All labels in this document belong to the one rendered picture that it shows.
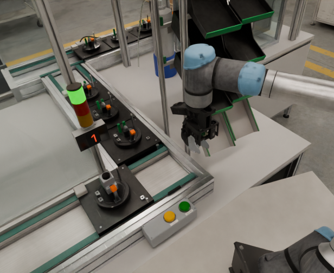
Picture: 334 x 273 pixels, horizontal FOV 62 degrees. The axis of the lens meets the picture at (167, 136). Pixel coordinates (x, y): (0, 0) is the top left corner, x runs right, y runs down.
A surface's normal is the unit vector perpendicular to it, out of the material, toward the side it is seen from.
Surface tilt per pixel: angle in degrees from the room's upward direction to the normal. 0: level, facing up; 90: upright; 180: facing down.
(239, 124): 45
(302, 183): 0
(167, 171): 0
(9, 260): 0
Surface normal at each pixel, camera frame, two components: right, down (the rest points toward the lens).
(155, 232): -0.07, -0.73
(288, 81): -0.28, -0.26
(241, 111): 0.25, -0.10
